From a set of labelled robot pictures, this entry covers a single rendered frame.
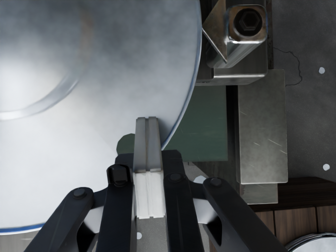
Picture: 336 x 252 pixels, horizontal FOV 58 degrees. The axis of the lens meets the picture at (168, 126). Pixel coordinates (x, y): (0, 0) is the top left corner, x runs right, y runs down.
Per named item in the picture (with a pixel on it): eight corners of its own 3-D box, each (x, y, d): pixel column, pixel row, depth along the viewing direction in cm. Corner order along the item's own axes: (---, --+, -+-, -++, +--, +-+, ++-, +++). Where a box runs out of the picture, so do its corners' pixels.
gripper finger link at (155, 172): (147, 170, 15) (163, 169, 15) (146, 116, 21) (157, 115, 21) (151, 219, 16) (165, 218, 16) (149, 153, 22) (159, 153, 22)
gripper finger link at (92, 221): (136, 233, 14) (70, 238, 14) (138, 173, 19) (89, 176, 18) (133, 207, 13) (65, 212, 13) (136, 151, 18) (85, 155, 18)
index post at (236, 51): (235, 68, 30) (272, 39, 21) (205, 68, 30) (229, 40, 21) (234, 40, 30) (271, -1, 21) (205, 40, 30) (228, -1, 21)
